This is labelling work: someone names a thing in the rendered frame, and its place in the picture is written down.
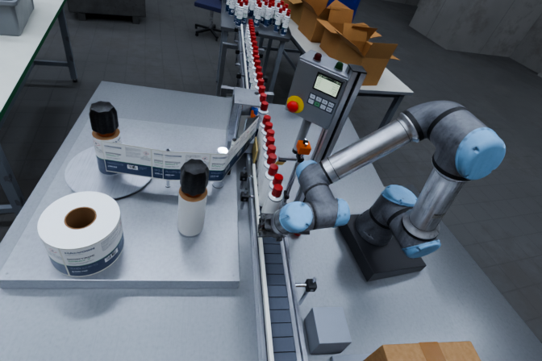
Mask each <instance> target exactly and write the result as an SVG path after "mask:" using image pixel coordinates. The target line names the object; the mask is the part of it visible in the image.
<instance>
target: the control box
mask: <svg viewBox="0 0 542 361"><path fill-rule="evenodd" d="M315 53H316V51H314V50H310V51H308V52H306V53H304V54H303V55H301V56H300V57H299V59H298V64H297V68H296V70H295V74H294V79H293V81H292V85H291V87H290V92H289V96H288V98H287V102H286V107H285V110H288V109H287V104H288V102H290V101H295V102H297V103H298V110H297V111H296V112H295V113H293V114H296V115H297V116H299V117H301V118H304V119H306V120H308V121H310V122H312V123H314V124H316V125H318V126H320V127H322V128H324V129H326V130H328V128H329V126H330V124H331V121H332V119H333V116H334V114H335V112H336V108H337V106H338V104H339V102H340V99H341V97H342V94H343V92H344V89H345V87H346V85H347V83H348V74H347V73H346V72H345V70H346V68H347V66H348V65H347V64H345V63H343V62H342V63H343V64H344V66H343V70H342V72H338V71H336V70H335V69H334V67H335V66H336V63H337V62H338V60H335V59H333V58H331V57H329V56H325V55H324V54H322V58H321V62H320V63H318V62H315V61H313V57H314V56H315ZM318 72H321V73H323V74H326V75H328V76H329V77H333V78H335V79H337V80H339V81H342V82H343V85H342V87H341V90H340V93H339V95H338V98H337V99H335V98H332V97H330V96H328V95H326V94H325V93H321V92H319V91H318V90H315V89H312V87H313V84H314V83H315V78H316V76H317V73H318ZM310 92H312V93H314V94H316V95H319V96H320V97H322V98H325V99H327V100H329V101H331V102H334V103H336V105H335V108H334V110H333V112H332V114H329V113H328V112H326V111H323V110H321V109H319V108H317V107H315V106H312V105H310V104H308V103H306V102H307V99H308V97H309V94H310Z"/></svg>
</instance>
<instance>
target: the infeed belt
mask: <svg viewBox="0 0 542 361"><path fill-rule="evenodd" d="M254 207H255V199H254ZM255 217H256V207H255ZM256 236H257V226H256ZM262 240H263V248H264V257H265V273H266V282H267V290H268V299H269V315H270V324H271V332H272V340H273V357H274V361H297V356H296V352H294V351H296V350H295V345H294V334H293V328H292V323H291V316H290V311H289V310H288V309H290V307H289V301H288V295H287V289H286V278H285V275H284V274H285V273H284V267H283V261H282V255H281V245H280V242H276V239H275V238H272V237H265V238H262ZM257 246H258V236H257ZM258 256H259V246H258ZM259 267H260V277H261V266H260V256H259ZM261 295H262V306H263V316H264V326H265V313H264V303H263V293H262V284H261ZM265 345H266V355H267V361H268V351H267V342H266V332H265Z"/></svg>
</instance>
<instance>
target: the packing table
mask: <svg viewBox="0 0 542 361"><path fill-rule="evenodd" d="M288 26H289V28H290V31H291V37H290V40H291V41H292V42H293V43H294V45H295V46H296V48H297V49H289V48H284V49H283V53H282V54H283V55H284V56H285V58H286V59H287V60H288V62H289V63H290V65H291V66H292V68H293V69H294V71H295V70H296V68H297V67H296V65H295V64H294V62H293V61H292V60H291V59H290V57H289V56H288V54H287V53H286V52H295V53H301V54H300V56H301V55H303V54H304V53H306V52H308V51H310V50H314V51H316V52H319V53H321V54H324V55H325V56H328V55H327V54H326V53H325V52H324V51H323V50H322V49H321V47H320V46H319V45H320V43H315V42H310V41H309V40H308V38H307V37H306V36H305V35H304V34H303V33H301V32H300V30H299V29H298V24H296V23H295V22H294V21H293V20H292V19H290V21H289V25H288ZM263 42H264V38H261V37H260V38H259V43H258V48H263V49H264V50H266V49H267V47H266V46H263ZM270 51H278V48H274V47H271V49H270ZM413 93H414V92H413V91H412V90H410V89H409V88H408V87H407V86H406V85H404V84H403V83H402V82H401V81H400V80H399V79H398V78H397V77H396V76H395V75H394V74H393V73H391V72H390V71H389V70H388V69H387V68H385V70H384V72H383V74H382V75H381V78H380V80H379V82H378V83H377V85H364V86H361V88H360V90H359V93H358V94H357V96H362V97H380V98H394V100H393V101H392V103H391V105H390V108H389V109H388V110H387V112H386V115H385V117H384V118H383V119H382V121H381V124H380V126H379V128H378V129H380V128H382V127H383V126H385V125H387V124H389V123H390V121H391V119H392V118H393V116H394V114H395V112H396V110H397V108H398V107H399V105H400V103H401V101H402V99H403V98H404V96H405V95H413Z"/></svg>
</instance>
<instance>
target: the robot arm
mask: <svg viewBox="0 0 542 361"><path fill-rule="evenodd" d="M423 139H429V140H430V141H431V142H432V144H433V145H434V146H435V147H436V150H435V152H434V155H433V157H432V165H433V167H434V168H433V169H432V172H431V174H430V176H429V177H428V179H427V182H426V184H425V185H424V187H423V189H422V191H421V193H420V195H419V197H418V199H417V197H416V196H415V195H414V194H413V193H412V192H411V191H410V190H409V189H406V188H404V187H402V186H400V185H389V186H387V187H386V188H385V189H384V190H383V191H382V192H381V195H380V196H379V197H378V199H377V200H376V201H375V202H374V203H373V205H372V206H371V208H370V209H368V210H366V211H365V212H363V213H362V214H360V215H359V216H358V218H357V219H356V229H357V231H358V233H359V234H360V235H361V237H362V238H363V239H364V240H366V241H367V242H369V243H371V244H373V245H376V246H385V245H386V244H387V243H388V242H389V241H390V240H391V239H392V237H393V235H394V237H395V238H396V240H397V241H398V244H399V245H400V247H401V248H402V251H404V253H405V254H406V256H407V257H409V258H412V259H414V258H419V257H422V256H425V255H428V254H430V253H432V252H433V251H436V250H437V249H439V248H440V246H441V243H440V241H439V240H438V238H437V235H438V234H439V232H440V221H441V219H442V218H443V216H444V215H445V214H446V212H447V211H448V208H449V207H450V205H451V204H452V203H453V201H454V200H455V198H456V197H457V195H458V193H459V192H460V191H461V189H462V187H463V186H464V184H465V182H466V181H473V180H478V179H481V178H483V177H485V176H487V175H489V174H490V173H491V171H492V170H495V169H496V168H497V167H498V166H499V165H500V164H501V162H502V160H503V158H504V156H505V154H506V146H505V143H504V142H503V141H502V140H501V139H500V138H499V137H498V135H497V134H496V133H495V132H494V131H493V130H492V129H490V128H489V127H487V126H486V125H485V124H484V123H483V122H481V121H480V120H479V119H478V118H476V117H475V116H474V115H473V114H471V113H470V112H469V111H468V110H467V109H466V108H465V107H463V105H461V104H459V103H456V102H451V101H433V102H425V103H422V104H419V105H417V106H413V107H411V108H409V109H407V110H404V111H403V112H402V113H400V114H399V116H398V119H396V120H394V121H393V122H390V123H389V124H387V125H385V126H383V127H382V128H380V129H378V130H376V131H375V132H373V133H371V134H369V135H366V136H365V137H364V138H362V139H359V140H358V141H356V142H355V143H352V144H351V145H349V146H347V147H345V148H343V149H342V150H340V151H338V152H336V153H335V154H333V155H331V156H329V157H328V158H326V159H324V160H321V161H320V162H318V163H316V162H315V161H314V160H308V161H303V162H302V163H301V164H300V165H299V166H297V168H296V175H297V177H298V183H299V184H300V185H301V188H302V191H303V193H304V195H305V198H306V201H307V202H304V203H303V202H300V201H294V202H291V203H288V204H287V205H285V206H284V207H283V208H281V209H279V210H278V211H276V212H275V213H274V214H265V213H261V214H259V215H258V216H261V218H259V224H258V232H257V233H259V235H258V238H265V237H272V238H275V239H276V242H281V241H282V239H284V238H285V237H287V235H288V234H310V230H318V229H325V228H335V227H336V226H344V225H346V224H347V223H348V221H349V219H350V209H349V206H348V203H347V202H346V201H345V200H344V199H342V198H340V199H339V198H336V199H335V198H334V196H333V194H332V192H331V190H330V188H329V185H331V184H333V183H335V182H336V181H338V180H340V179H342V178H344V177H346V176H348V175H349V174H351V173H353V172H355V171H357V170H359V169H361V168H363V167H364V166H366V165H368V164H371V163H372V162H374V161H375V160H378V159H380V158H382V157H383V156H386V155H387V154H389V153H391V152H392V151H395V150H397V149H399V148H400V147H402V146H404V145H406V144H408V143H410V142H416V143H417V142H419V141H421V140H423Z"/></svg>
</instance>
